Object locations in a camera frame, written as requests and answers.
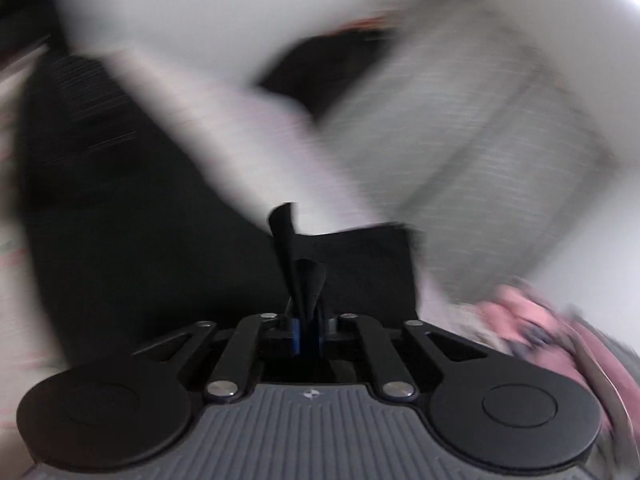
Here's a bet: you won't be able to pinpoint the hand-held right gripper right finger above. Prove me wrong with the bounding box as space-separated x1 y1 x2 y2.
314 312 490 402

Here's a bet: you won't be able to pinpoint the grey dotted curtain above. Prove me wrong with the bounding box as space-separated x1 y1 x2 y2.
317 0 618 311

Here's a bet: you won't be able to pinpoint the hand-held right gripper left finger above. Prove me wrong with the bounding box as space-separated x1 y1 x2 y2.
131 312 301 402

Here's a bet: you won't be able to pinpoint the pink garment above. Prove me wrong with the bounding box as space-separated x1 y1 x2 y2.
472 284 576 361

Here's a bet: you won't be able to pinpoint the pink striped blanket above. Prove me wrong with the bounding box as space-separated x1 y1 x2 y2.
112 47 453 311

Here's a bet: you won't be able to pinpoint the mauve garment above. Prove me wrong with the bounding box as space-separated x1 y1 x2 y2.
565 317 640 441

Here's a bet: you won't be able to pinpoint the black pants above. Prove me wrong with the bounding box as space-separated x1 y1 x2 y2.
15 52 425 378

